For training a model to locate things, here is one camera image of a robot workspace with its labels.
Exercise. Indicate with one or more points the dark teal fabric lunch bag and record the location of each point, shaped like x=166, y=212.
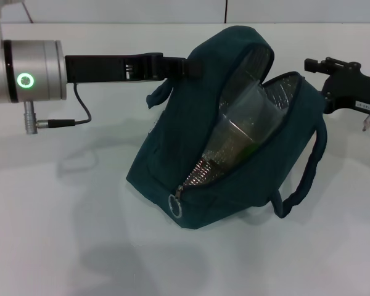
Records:
x=185, y=138

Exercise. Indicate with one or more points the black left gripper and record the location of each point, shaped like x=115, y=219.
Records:
x=95, y=69

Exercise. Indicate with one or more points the clear container with blue-rimmed lid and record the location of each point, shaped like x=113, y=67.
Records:
x=243, y=123

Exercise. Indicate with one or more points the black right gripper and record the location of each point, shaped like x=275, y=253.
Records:
x=351, y=92

